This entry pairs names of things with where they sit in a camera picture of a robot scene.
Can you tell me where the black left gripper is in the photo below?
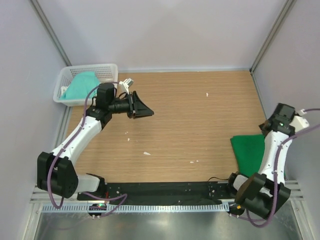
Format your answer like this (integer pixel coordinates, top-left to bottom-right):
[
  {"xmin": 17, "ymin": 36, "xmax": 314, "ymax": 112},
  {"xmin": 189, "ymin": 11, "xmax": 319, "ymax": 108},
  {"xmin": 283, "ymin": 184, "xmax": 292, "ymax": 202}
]
[{"xmin": 108, "ymin": 91, "xmax": 154, "ymax": 119}]

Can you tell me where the green t shirt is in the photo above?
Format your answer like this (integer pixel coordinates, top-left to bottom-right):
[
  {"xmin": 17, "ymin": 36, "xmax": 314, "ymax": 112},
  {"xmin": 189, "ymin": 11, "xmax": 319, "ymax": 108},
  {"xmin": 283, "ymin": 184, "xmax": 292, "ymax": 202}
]
[{"xmin": 229, "ymin": 133, "xmax": 287, "ymax": 179}]

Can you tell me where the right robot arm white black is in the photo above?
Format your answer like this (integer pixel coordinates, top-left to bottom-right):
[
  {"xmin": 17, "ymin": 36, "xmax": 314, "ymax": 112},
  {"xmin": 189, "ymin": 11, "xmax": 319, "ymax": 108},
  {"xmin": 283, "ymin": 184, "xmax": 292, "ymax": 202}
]
[{"xmin": 225, "ymin": 103, "xmax": 297, "ymax": 228}]

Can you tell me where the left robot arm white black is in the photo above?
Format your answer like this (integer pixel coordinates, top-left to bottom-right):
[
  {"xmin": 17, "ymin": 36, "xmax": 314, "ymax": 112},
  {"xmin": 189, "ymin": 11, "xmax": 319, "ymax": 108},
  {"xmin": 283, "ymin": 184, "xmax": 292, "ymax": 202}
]
[{"xmin": 36, "ymin": 82, "xmax": 154, "ymax": 200}]

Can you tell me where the teal t shirt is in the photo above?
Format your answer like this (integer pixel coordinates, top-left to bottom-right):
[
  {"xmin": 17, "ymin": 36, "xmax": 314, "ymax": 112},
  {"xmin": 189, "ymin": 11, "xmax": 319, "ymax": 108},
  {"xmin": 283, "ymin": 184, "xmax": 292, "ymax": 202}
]
[{"xmin": 60, "ymin": 71, "xmax": 101, "ymax": 100}]

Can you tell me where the white plastic basket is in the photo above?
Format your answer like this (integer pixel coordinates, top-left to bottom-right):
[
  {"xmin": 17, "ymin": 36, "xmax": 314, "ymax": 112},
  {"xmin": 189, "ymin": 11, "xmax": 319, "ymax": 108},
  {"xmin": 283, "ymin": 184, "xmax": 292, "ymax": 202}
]
[{"xmin": 53, "ymin": 63, "xmax": 118, "ymax": 107}]

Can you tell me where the white t shirt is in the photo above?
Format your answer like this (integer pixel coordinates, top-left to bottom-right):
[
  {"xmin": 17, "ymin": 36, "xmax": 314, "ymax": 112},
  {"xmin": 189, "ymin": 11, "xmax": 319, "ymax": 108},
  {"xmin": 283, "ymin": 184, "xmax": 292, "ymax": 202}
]
[{"xmin": 61, "ymin": 86, "xmax": 68, "ymax": 95}]

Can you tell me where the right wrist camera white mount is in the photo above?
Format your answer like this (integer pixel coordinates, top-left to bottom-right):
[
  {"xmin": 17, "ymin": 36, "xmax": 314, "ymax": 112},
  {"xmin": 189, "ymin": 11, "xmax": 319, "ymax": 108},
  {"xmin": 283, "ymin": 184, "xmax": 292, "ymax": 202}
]
[{"xmin": 289, "ymin": 109, "xmax": 310, "ymax": 134}]

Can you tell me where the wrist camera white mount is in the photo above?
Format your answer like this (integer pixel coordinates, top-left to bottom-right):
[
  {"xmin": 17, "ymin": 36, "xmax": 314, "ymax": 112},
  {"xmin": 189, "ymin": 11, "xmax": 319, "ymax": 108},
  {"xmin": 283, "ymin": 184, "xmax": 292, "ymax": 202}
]
[
  {"xmin": 289, "ymin": 109, "xmax": 310, "ymax": 134},
  {"xmin": 117, "ymin": 78, "xmax": 134, "ymax": 94}
]

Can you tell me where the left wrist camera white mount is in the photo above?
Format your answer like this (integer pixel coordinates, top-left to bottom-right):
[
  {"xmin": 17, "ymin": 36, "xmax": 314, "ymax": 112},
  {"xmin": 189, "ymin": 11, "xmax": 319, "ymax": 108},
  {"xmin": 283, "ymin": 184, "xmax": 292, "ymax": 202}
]
[{"xmin": 117, "ymin": 78, "xmax": 134, "ymax": 94}]

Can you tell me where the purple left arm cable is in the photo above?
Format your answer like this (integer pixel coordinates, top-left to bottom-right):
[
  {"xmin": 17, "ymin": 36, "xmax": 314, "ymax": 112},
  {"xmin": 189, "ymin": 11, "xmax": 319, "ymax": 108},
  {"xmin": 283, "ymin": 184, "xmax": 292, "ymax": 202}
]
[{"xmin": 47, "ymin": 81, "xmax": 128, "ymax": 217}]

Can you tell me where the aluminium frame rail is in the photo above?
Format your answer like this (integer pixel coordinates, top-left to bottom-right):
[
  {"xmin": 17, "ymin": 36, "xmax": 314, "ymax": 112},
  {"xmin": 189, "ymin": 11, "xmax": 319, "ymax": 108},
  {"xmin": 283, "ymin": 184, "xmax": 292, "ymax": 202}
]
[{"xmin": 29, "ymin": 179, "xmax": 305, "ymax": 204}]

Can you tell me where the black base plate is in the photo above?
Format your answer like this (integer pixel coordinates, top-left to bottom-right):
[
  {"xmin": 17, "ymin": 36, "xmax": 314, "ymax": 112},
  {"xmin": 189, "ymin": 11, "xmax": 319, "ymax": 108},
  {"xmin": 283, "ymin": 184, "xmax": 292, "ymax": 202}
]
[{"xmin": 76, "ymin": 181, "xmax": 256, "ymax": 206}]

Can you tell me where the white slotted cable duct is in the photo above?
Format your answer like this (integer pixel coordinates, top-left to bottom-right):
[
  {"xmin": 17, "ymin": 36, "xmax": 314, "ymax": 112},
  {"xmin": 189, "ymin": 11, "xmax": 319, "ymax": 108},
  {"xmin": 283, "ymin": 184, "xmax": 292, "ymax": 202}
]
[{"xmin": 41, "ymin": 202, "xmax": 229, "ymax": 214}]

